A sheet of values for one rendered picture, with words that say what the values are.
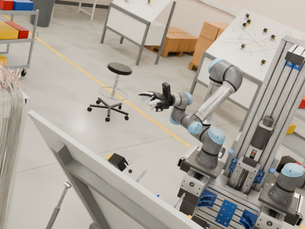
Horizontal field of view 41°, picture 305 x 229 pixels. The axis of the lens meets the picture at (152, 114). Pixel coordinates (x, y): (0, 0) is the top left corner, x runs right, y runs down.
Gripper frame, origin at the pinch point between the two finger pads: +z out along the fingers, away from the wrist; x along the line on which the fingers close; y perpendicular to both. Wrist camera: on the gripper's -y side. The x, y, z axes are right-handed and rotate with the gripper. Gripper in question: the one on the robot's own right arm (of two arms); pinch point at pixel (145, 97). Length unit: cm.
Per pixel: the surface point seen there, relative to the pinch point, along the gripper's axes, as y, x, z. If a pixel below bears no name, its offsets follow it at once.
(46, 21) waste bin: 228, 586, -261
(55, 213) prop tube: 22, -42, 66
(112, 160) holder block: -10, -50, 56
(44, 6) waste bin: 197, 589, -250
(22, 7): 107, 355, -94
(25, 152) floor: 182, 161, -37
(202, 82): 153, 243, -371
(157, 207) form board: -18, -80, 61
